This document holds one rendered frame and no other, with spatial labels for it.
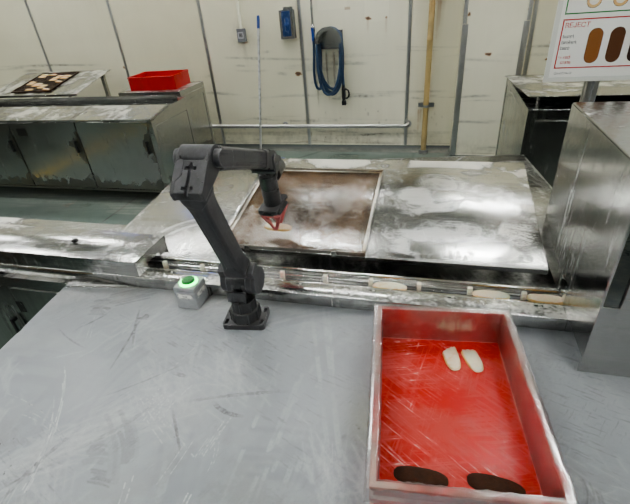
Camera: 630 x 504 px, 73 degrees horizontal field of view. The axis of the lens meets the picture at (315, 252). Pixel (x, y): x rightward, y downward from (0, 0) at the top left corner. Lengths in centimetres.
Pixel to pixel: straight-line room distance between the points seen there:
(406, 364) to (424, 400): 11
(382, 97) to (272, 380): 409
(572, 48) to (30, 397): 192
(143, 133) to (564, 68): 313
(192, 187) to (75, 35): 546
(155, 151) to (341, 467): 339
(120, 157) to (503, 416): 374
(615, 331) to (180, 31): 506
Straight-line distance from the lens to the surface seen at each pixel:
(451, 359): 111
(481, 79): 453
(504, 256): 140
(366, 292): 124
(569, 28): 180
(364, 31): 480
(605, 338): 113
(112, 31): 597
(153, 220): 196
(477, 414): 103
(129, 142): 409
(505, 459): 98
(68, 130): 445
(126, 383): 120
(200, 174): 91
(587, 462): 103
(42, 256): 172
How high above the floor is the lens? 162
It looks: 32 degrees down
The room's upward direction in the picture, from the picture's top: 5 degrees counter-clockwise
